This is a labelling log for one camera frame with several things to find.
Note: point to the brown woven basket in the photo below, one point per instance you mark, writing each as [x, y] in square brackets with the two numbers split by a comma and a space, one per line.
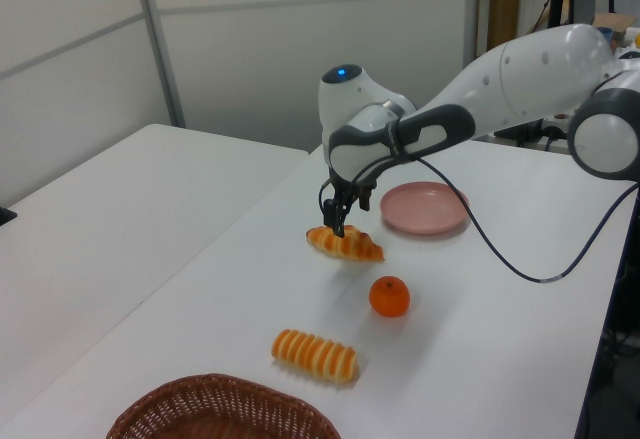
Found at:
[225, 409]

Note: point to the ridged toy bread roll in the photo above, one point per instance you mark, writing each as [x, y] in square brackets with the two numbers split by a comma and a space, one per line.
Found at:
[315, 356]

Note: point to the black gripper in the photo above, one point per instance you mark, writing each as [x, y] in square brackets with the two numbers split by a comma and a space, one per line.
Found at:
[352, 188]

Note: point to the braided toy bread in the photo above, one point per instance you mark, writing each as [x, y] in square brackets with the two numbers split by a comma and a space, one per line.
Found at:
[360, 249]

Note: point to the pink plate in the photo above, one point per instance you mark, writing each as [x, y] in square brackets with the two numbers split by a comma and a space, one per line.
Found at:
[425, 209]

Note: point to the black power strip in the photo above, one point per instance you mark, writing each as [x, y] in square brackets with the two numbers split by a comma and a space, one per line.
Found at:
[520, 134]

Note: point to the toy orange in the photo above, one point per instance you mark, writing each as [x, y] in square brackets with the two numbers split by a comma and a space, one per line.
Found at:
[390, 298]

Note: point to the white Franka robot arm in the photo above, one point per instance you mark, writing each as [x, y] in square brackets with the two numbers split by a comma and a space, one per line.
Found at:
[525, 74]

